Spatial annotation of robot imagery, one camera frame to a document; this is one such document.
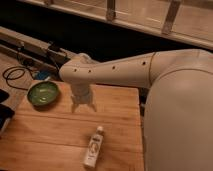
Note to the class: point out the black object at left edge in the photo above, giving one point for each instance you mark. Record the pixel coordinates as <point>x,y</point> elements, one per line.
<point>5,111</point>

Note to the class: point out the blue object on floor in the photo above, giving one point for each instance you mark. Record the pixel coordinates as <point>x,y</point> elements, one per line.
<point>42,75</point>

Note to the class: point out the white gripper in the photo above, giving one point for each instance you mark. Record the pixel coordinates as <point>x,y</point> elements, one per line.
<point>82,94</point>

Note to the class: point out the window frame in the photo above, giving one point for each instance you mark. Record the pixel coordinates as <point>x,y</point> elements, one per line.
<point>187,21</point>

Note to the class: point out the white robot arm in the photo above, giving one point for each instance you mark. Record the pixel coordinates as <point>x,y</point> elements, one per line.
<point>178,119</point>

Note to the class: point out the green ceramic bowl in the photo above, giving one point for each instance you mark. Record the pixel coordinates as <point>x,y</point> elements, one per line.
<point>43,93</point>

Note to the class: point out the black power adapter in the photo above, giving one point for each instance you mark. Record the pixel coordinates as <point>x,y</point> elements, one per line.
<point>55,48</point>

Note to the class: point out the wooden baseboard rail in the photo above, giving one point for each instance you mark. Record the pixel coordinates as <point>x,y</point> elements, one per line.
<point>41,51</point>

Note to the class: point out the white plastic bottle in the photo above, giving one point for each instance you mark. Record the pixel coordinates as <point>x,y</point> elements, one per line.
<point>93,148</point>

